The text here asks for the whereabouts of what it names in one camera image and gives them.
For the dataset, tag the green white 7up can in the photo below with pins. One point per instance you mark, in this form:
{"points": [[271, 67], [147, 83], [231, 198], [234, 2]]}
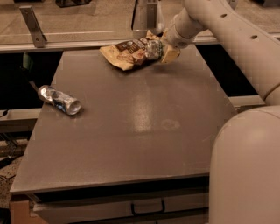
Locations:
{"points": [[154, 49]]}

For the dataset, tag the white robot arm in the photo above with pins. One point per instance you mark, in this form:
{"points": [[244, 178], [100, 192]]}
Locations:
{"points": [[244, 185]]}

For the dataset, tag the brown chip bag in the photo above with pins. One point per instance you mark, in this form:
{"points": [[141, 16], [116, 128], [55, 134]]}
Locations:
{"points": [[128, 54]]}

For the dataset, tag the crushed blue silver can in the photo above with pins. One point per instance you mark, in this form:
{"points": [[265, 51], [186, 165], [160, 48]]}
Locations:
{"points": [[66, 103]]}

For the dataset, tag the middle metal bracket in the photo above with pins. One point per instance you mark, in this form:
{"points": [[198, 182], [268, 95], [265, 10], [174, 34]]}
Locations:
{"points": [[144, 15]]}

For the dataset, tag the metal bracket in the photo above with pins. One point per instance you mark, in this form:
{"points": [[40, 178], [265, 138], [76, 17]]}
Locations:
{"points": [[37, 36], [144, 15]]}

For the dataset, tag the metal rail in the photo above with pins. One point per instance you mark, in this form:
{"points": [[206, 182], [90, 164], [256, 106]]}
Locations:
{"points": [[201, 39]]}

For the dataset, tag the left metal bracket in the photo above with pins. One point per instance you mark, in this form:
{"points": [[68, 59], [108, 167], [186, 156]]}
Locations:
{"points": [[37, 36]]}

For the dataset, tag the grey drawer with black handle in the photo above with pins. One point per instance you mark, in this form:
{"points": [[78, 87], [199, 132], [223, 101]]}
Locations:
{"points": [[178, 209]]}

